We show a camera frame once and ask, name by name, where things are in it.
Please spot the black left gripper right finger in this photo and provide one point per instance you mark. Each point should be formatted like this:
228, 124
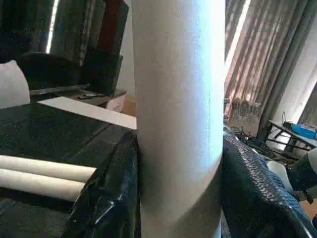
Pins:
257, 203

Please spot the white plastic table leg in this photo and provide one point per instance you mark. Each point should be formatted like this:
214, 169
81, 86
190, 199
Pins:
39, 184
178, 99
49, 167

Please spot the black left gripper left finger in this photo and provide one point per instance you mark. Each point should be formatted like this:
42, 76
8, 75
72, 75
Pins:
109, 198

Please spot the black work mat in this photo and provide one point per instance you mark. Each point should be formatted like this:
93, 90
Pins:
39, 134

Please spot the brown striped curtain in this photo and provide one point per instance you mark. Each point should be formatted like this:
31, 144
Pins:
267, 54

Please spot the dark cluttered desk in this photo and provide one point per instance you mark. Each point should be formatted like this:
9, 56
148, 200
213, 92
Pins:
297, 133

